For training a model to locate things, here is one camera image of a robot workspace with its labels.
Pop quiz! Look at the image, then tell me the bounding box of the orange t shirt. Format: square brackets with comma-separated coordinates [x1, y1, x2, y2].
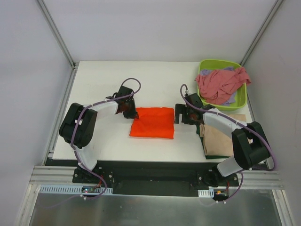
[129, 107, 174, 139]

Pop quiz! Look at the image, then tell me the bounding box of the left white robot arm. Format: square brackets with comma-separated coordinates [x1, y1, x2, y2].
[59, 85, 139, 183]

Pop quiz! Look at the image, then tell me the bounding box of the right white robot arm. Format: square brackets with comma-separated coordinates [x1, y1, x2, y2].
[174, 93, 271, 186]

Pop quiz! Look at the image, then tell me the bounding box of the folded dark green t shirt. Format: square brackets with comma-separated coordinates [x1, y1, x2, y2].
[195, 123, 235, 160]

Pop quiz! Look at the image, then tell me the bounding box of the folded beige t shirt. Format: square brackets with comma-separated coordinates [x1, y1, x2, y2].
[199, 114, 247, 156]

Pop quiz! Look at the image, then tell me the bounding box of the pink t shirt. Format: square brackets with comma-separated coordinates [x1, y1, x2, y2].
[195, 67, 251, 105]

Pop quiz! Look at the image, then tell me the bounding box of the lavender t shirt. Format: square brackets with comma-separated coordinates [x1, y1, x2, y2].
[195, 67, 236, 105]

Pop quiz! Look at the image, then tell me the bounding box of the green plastic basin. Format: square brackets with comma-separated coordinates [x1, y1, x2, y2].
[198, 59, 247, 111]

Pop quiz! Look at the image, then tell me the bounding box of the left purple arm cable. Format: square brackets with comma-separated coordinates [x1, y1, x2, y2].
[70, 77, 142, 201]

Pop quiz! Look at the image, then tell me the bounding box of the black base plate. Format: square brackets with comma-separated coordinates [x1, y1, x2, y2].
[44, 158, 240, 196]

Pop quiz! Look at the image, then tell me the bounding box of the right white cable duct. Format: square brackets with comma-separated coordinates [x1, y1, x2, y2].
[198, 189, 214, 198]

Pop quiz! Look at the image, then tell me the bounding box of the white cable duct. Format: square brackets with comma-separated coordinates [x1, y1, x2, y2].
[40, 185, 113, 196]
[198, 189, 214, 198]

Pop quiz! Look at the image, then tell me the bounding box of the left aluminium table rail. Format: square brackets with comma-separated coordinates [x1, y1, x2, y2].
[41, 62, 79, 166]

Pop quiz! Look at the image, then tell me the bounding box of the left white cable duct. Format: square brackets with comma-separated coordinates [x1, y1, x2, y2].
[40, 185, 113, 196]

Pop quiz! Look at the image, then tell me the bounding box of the left aluminium frame post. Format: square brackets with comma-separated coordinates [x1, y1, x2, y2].
[36, 0, 76, 68]

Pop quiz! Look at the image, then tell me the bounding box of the aluminium frame post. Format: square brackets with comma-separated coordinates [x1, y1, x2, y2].
[240, 0, 285, 66]
[36, 0, 76, 68]

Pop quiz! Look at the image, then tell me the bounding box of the right aluminium frame post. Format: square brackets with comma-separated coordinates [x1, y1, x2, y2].
[240, 0, 285, 66]

